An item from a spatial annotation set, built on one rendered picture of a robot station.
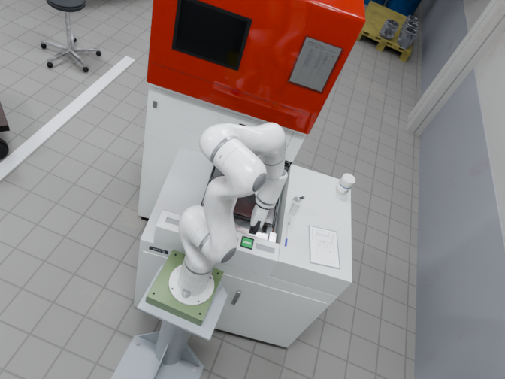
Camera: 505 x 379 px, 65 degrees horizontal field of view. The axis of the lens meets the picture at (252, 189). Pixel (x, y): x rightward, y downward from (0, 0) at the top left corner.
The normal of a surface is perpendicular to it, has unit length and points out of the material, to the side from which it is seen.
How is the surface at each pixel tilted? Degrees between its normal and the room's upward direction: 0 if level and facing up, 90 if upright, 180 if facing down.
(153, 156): 90
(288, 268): 90
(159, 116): 90
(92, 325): 0
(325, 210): 0
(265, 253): 0
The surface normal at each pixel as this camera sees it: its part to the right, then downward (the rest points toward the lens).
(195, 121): -0.15, 0.73
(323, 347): 0.26, -0.62
